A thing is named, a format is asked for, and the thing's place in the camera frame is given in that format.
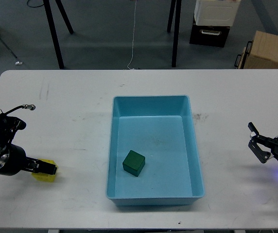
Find white plastic storage box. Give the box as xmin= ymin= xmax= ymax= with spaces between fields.
xmin=194 ymin=0 xmax=241 ymax=27

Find black tripod legs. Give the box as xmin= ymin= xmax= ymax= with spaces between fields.
xmin=42 ymin=0 xmax=74 ymax=70
xmin=167 ymin=0 xmax=182 ymax=68

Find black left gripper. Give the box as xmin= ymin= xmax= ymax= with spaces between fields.
xmin=0 ymin=144 xmax=57 ymax=176

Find black storage crate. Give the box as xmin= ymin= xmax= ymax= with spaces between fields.
xmin=189 ymin=18 xmax=230 ymax=48

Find green cube block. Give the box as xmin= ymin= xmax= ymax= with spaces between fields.
xmin=122 ymin=150 xmax=146 ymax=177

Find brown cardboard box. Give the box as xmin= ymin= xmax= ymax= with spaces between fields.
xmin=244 ymin=31 xmax=278 ymax=69

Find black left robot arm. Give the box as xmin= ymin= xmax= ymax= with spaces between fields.
xmin=0 ymin=104 xmax=57 ymax=176

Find black right tripod legs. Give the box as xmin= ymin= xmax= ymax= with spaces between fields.
xmin=167 ymin=0 xmax=182 ymax=68

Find black left tripod legs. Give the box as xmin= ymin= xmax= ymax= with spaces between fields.
xmin=42 ymin=0 xmax=74 ymax=70

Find white hanging cable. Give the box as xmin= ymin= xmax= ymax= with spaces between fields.
xmin=127 ymin=0 xmax=139 ymax=70

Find light blue plastic bin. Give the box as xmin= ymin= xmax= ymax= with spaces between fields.
xmin=106 ymin=95 xmax=205 ymax=206

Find yellow cube block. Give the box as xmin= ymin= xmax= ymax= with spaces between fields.
xmin=31 ymin=159 xmax=58 ymax=183

